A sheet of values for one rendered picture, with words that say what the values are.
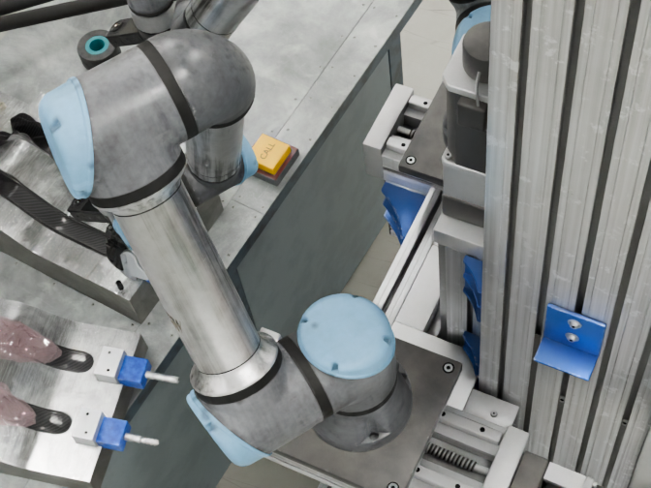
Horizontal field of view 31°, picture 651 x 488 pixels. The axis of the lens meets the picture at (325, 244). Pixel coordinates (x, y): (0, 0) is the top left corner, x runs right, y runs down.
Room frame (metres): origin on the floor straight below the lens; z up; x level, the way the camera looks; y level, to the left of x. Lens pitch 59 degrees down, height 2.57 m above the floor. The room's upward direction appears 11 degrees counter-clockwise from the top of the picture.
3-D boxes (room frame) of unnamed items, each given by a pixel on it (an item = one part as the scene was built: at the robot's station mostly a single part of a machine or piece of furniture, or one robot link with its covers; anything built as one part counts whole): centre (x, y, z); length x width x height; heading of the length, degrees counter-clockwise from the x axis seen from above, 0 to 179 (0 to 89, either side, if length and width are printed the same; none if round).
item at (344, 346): (0.66, 0.00, 1.20); 0.13 x 0.12 x 0.14; 112
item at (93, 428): (0.76, 0.38, 0.85); 0.13 x 0.05 x 0.05; 67
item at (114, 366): (0.86, 0.33, 0.85); 0.13 x 0.05 x 0.05; 67
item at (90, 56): (1.59, 0.36, 0.82); 0.08 x 0.08 x 0.04
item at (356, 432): (0.66, 0.00, 1.09); 0.15 x 0.15 x 0.10
